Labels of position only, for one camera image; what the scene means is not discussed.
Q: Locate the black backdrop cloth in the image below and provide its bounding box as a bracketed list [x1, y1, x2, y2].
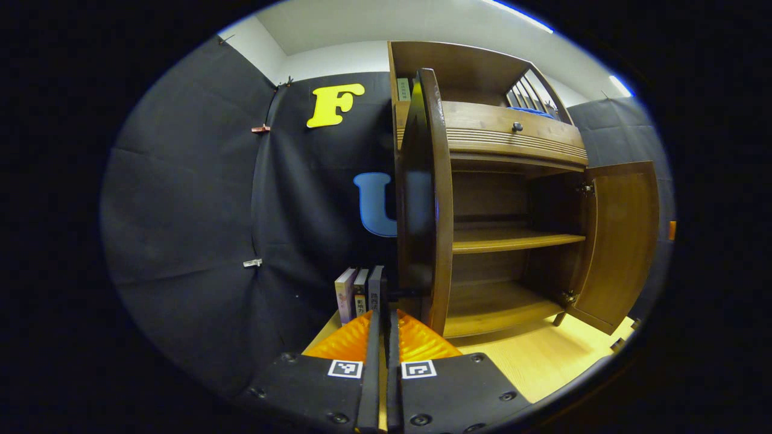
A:
[101, 35, 675, 398]

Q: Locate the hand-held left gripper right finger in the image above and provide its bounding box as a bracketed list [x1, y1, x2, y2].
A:
[386, 309, 531, 432]

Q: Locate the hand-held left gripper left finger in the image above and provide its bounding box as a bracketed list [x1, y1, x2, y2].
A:
[248, 310, 382, 432]

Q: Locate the book with yellow label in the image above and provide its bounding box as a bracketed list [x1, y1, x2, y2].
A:
[353, 269, 370, 318]

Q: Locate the white pink book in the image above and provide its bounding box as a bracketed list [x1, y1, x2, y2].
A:
[335, 268, 358, 326]

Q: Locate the wooden ribbed drawer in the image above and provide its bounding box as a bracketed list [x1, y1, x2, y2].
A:
[395, 101, 589, 168]

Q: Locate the wooden inner shelf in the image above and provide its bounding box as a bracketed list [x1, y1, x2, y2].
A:
[452, 228, 586, 254]

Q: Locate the wooden double-door shoe cabinet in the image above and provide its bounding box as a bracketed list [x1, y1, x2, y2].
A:
[387, 40, 660, 339]

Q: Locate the wooden shoe cabinet door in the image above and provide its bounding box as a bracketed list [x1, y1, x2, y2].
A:
[396, 68, 454, 337]
[565, 160, 660, 336]

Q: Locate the grey book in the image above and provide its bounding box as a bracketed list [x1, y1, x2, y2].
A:
[367, 265, 385, 313]

